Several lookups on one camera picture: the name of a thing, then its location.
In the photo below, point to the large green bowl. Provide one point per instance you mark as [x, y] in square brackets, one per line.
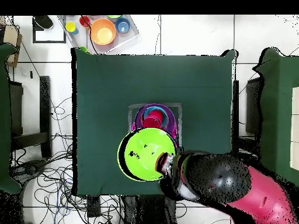
[140, 154]

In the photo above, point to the black floor device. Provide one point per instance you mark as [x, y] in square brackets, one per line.
[30, 168]

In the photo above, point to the clear plastic tray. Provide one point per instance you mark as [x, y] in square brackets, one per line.
[80, 38]

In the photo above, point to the large pink bowl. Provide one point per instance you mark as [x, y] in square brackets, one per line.
[133, 126]

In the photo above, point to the person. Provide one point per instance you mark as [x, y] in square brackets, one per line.
[43, 22]

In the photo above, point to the dark green table cloth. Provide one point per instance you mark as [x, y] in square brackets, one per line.
[151, 67]

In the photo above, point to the brown cardboard box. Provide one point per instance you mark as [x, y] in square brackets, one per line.
[12, 39]

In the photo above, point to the green cup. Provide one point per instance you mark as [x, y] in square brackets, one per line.
[83, 49]

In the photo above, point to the large orange bowl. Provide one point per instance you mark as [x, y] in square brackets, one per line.
[102, 32]

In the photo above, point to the purple bowl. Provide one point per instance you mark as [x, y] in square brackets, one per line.
[139, 116]

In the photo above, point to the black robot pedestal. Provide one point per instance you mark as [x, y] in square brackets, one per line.
[149, 210]

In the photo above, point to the black table leg frame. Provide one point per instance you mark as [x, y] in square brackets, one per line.
[251, 105]
[44, 105]

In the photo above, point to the beige box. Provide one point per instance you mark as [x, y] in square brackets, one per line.
[294, 128]

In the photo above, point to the yellow cup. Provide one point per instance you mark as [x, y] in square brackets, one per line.
[70, 26]

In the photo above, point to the black power strip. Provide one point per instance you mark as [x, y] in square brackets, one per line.
[93, 206]

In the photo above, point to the small cyan bowl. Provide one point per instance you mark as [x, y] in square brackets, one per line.
[165, 117]

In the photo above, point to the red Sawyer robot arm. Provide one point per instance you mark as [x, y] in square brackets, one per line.
[261, 198]

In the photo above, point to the black floor tape frame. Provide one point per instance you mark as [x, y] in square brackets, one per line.
[49, 42]

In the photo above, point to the blue cup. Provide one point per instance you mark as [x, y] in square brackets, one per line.
[123, 25]

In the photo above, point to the green covered side table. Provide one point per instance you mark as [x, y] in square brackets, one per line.
[278, 105]
[4, 116]

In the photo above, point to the pink cup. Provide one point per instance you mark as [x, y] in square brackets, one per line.
[156, 114]

